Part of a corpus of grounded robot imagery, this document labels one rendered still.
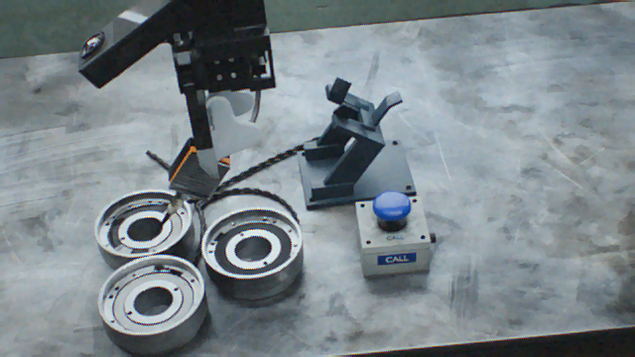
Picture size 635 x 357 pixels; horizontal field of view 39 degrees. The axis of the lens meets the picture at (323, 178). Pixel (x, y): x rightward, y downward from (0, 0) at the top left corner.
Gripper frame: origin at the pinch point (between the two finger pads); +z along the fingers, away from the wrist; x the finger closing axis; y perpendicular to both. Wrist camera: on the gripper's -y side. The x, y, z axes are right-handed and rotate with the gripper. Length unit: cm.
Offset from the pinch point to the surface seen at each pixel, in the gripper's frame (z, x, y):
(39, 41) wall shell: 78, 171, -45
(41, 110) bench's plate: 16.1, 38.0, -21.2
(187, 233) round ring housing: 13.3, 4.9, -3.5
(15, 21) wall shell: 70, 172, -50
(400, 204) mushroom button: 9.8, -0.5, 18.5
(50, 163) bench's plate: 16.4, 26.1, -19.6
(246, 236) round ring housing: 14.1, 3.7, 2.7
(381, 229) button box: 12.7, -0.5, 16.4
